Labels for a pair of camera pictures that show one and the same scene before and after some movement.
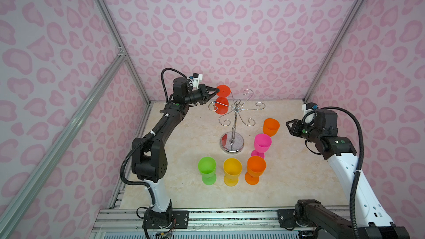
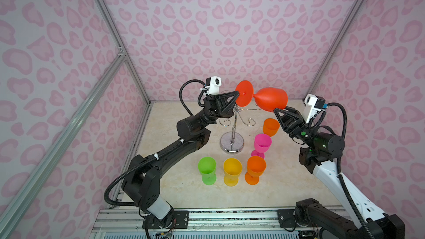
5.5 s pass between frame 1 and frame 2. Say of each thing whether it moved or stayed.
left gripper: moved
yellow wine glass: stayed
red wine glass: moved
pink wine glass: stayed
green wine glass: stayed
